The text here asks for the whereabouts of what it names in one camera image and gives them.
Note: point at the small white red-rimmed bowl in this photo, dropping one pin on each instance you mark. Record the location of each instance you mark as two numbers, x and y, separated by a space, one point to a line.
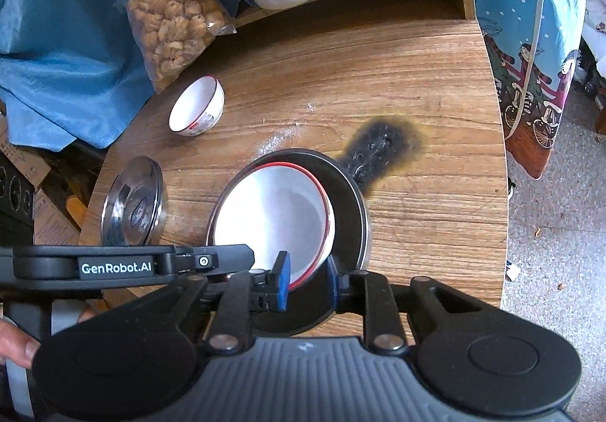
199 107

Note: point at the bag of biscuits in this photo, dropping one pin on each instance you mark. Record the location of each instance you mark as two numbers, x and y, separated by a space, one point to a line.
172 34

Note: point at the steel plate with sticker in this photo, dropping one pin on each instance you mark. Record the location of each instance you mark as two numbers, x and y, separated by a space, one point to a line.
134 211

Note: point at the person's left hand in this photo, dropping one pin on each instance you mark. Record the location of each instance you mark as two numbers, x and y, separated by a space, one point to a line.
16 345

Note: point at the blue patterned curtain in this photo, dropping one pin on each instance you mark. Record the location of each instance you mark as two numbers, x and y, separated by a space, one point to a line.
532 47

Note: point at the large white red-rimmed bowl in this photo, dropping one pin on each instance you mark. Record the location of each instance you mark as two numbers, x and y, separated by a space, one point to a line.
278 207

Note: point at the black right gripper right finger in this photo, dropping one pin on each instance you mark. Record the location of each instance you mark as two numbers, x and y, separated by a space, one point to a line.
373 298

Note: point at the blue cloth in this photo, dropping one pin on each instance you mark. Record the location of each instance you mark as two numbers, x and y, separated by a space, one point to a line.
71 69

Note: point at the white bedding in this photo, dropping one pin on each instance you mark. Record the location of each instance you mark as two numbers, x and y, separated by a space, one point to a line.
594 32

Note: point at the steel bowl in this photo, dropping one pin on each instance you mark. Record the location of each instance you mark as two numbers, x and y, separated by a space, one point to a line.
309 305

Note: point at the lower cardboard box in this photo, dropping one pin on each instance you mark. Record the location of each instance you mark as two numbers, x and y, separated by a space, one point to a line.
51 226

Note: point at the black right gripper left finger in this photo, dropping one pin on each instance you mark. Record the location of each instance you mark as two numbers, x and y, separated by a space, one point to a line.
238 299

